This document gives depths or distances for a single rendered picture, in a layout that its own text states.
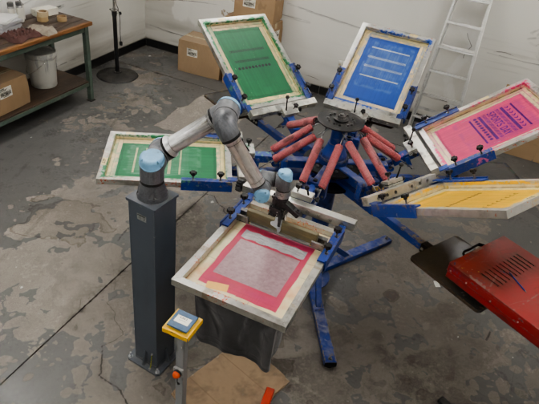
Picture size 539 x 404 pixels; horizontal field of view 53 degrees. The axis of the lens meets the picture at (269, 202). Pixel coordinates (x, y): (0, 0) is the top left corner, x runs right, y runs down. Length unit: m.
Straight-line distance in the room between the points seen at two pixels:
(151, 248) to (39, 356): 1.17
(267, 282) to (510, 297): 1.12
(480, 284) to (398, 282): 1.62
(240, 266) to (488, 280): 1.19
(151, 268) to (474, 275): 1.61
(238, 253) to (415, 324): 1.69
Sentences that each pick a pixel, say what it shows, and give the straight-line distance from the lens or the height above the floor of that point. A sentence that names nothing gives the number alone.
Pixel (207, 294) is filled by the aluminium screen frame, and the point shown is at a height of 0.99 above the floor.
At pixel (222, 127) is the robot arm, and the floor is 1.64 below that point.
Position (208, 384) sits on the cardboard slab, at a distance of 3.38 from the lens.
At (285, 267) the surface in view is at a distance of 2.72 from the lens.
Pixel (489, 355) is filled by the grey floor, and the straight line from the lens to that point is 4.06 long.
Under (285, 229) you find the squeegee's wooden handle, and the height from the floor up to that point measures 1.02.
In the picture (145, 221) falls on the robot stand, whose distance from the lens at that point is 2.72.
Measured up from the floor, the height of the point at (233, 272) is 0.96.
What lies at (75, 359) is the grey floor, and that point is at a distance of 3.58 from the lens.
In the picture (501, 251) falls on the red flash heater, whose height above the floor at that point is 1.10.
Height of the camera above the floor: 2.75
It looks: 35 degrees down
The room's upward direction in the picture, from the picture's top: 8 degrees clockwise
